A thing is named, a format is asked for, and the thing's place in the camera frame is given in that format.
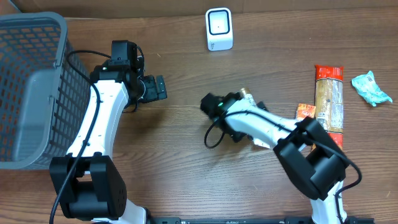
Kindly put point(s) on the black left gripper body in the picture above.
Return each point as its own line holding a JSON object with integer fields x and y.
{"x": 148, "y": 94}

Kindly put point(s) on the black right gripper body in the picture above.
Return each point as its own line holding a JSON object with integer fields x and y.
{"x": 234, "y": 135}

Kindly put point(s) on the white tube gold cap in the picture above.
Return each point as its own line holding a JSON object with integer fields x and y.
{"x": 246, "y": 94}

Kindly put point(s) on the small orange carton box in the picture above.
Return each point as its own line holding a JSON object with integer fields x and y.
{"x": 305, "y": 110}

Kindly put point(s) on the orange spaghetti packet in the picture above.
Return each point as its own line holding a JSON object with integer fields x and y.
{"x": 329, "y": 101}

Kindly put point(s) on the teal tissue packet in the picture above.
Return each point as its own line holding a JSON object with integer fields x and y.
{"x": 367, "y": 88}

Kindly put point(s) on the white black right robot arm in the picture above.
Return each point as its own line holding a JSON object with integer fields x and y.
{"x": 311, "y": 159}

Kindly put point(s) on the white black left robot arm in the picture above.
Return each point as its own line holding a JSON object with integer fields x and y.
{"x": 88, "y": 185}

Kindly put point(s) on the white barcode scanner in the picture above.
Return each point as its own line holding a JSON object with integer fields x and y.
{"x": 219, "y": 29}

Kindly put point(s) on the grey plastic mesh basket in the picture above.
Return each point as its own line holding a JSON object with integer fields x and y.
{"x": 43, "y": 97}

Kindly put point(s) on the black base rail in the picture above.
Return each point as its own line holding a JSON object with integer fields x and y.
{"x": 177, "y": 220}

